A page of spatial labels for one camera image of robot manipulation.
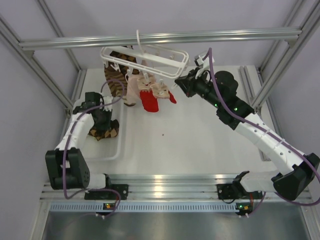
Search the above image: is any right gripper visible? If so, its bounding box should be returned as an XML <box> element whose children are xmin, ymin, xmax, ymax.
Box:
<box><xmin>176</xmin><ymin>67</ymin><xmax>223</xmax><ymax>109</ymax></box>

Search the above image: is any brown checkered sock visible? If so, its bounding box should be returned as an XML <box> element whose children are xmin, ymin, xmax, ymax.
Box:
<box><xmin>88</xmin><ymin>119</ymin><xmax>120</xmax><ymax>141</ymax></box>

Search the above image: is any white plastic sock hanger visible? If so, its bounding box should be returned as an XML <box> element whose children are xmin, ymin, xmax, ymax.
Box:
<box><xmin>100</xmin><ymin>30</ymin><xmax>190</xmax><ymax>83</ymax></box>

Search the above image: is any red sock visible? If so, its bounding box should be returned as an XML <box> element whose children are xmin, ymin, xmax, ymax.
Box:
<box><xmin>139</xmin><ymin>90</ymin><xmax>177</xmax><ymax>113</ymax></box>

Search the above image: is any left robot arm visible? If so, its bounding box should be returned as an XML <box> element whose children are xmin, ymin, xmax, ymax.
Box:
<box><xmin>45</xmin><ymin>92</ymin><xmax>114</xmax><ymax>200</ymax></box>

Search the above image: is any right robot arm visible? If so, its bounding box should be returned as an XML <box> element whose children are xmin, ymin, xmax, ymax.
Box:
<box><xmin>174</xmin><ymin>68</ymin><xmax>320</xmax><ymax>205</ymax></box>

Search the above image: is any cream patterned sock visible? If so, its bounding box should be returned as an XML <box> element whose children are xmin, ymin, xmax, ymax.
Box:
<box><xmin>137</xmin><ymin>76</ymin><xmax>170</xmax><ymax>99</ymax></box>

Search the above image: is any white plastic bin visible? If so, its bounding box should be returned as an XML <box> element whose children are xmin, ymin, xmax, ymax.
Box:
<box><xmin>81</xmin><ymin>99</ymin><xmax>125</xmax><ymax>162</ymax></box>

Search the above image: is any pink sock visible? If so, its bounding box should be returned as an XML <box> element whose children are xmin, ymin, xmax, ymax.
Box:
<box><xmin>123</xmin><ymin>68</ymin><xmax>156</xmax><ymax>107</ymax></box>

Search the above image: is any brown striped sock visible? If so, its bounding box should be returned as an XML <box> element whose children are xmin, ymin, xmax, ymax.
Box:
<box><xmin>104</xmin><ymin>61</ymin><xmax>129</xmax><ymax>97</ymax></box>

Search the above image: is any aluminium crossbar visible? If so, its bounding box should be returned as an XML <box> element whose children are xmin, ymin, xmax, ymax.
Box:
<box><xmin>18</xmin><ymin>27</ymin><xmax>302</xmax><ymax>51</ymax></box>

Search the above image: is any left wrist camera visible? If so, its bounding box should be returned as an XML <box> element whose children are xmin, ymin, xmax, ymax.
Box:
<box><xmin>100</xmin><ymin>96</ymin><xmax>114</xmax><ymax>112</ymax></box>

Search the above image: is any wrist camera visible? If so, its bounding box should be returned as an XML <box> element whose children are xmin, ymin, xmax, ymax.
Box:
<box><xmin>100</xmin><ymin>96</ymin><xmax>114</xmax><ymax>112</ymax></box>
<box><xmin>194</xmin><ymin>52</ymin><xmax>215</xmax><ymax>78</ymax></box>

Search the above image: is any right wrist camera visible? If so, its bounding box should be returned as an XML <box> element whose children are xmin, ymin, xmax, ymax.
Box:
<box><xmin>194</xmin><ymin>52</ymin><xmax>215</xmax><ymax>78</ymax></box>

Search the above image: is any perforated cable duct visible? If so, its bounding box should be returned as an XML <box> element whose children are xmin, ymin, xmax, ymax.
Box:
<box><xmin>50</xmin><ymin>202</ymin><xmax>252</xmax><ymax>213</ymax></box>

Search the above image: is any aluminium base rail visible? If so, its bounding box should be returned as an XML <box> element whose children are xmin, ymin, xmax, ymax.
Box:
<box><xmin>39</xmin><ymin>173</ymin><xmax>288</xmax><ymax>201</ymax></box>

